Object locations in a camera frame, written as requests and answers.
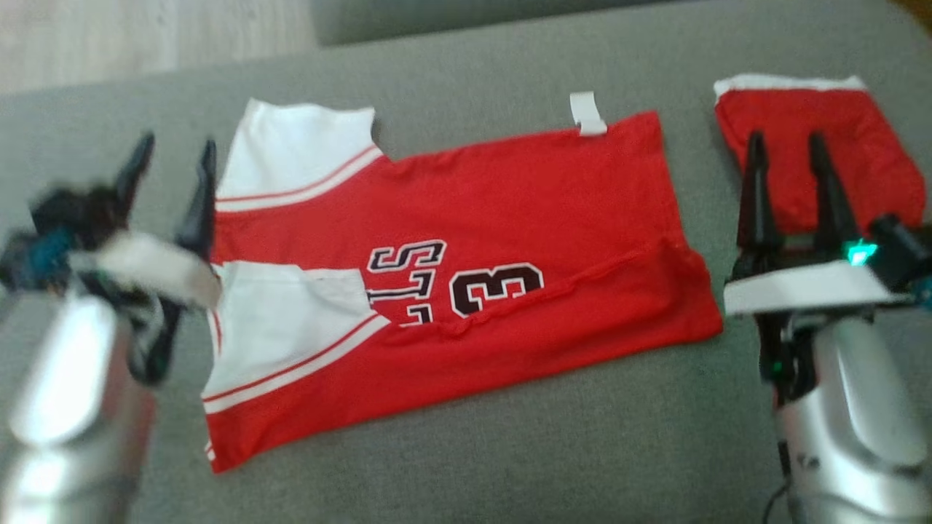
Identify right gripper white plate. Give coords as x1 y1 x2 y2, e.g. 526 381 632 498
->
722 130 912 407

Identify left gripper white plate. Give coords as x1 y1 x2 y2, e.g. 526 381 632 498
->
69 130 224 388

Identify red shorts with white trim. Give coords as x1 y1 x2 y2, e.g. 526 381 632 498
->
713 73 928 236

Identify red basketball jersey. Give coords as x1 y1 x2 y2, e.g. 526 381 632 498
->
201 90 724 475

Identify grey fabric sofa cushion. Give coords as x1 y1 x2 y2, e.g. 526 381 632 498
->
311 0 678 49

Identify grey fabric sofa seat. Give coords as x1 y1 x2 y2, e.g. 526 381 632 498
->
0 0 932 524

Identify blue left camera connector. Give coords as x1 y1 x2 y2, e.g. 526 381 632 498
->
20 229 75 276

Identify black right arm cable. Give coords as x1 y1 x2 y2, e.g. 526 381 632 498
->
759 437 796 524

